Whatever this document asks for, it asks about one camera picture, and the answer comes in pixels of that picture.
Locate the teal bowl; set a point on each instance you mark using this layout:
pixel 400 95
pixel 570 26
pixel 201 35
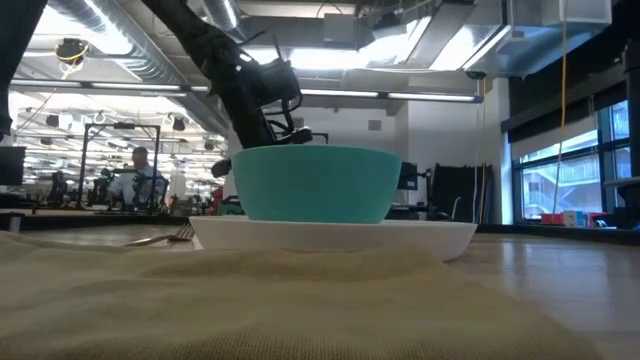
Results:
pixel 315 185

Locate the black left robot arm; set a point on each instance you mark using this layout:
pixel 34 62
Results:
pixel 195 30

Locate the small black background device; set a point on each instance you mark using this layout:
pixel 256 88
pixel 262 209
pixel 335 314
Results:
pixel 221 168

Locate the person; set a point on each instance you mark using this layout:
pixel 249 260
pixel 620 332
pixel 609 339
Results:
pixel 137 182

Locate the long ceiling light strip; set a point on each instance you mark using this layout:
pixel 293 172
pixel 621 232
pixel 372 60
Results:
pixel 390 95

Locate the white plate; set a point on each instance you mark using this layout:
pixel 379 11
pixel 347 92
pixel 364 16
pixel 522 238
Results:
pixel 330 237

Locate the metal fork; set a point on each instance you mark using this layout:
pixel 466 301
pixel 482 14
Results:
pixel 165 238

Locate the small black monitor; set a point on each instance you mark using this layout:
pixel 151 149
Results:
pixel 408 176

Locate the beige cloth placemat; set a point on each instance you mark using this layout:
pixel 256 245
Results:
pixel 240 305

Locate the black folding panel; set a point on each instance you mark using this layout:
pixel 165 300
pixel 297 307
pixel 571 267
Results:
pixel 460 192

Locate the dark computer monitor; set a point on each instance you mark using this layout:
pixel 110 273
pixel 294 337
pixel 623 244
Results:
pixel 11 166

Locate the red boxes on sill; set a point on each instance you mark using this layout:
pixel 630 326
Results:
pixel 552 218

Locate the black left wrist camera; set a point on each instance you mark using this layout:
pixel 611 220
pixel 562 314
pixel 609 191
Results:
pixel 280 82

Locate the silver ventilation duct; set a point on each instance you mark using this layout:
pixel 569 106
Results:
pixel 145 55

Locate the grey wall vent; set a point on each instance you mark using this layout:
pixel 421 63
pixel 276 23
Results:
pixel 375 125

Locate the black frame rig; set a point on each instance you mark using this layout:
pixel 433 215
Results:
pixel 85 165

